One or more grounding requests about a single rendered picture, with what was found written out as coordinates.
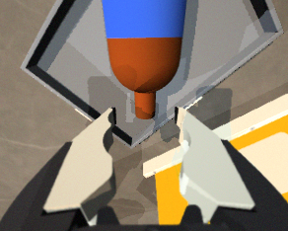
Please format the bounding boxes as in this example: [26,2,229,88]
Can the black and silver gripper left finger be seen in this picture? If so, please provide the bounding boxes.
[0,108,116,231]

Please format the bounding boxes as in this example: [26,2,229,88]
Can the yellow bottle crate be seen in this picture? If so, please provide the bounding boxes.
[155,115,288,224]

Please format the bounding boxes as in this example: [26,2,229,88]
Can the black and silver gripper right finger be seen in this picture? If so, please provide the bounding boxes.
[175,106,288,231]

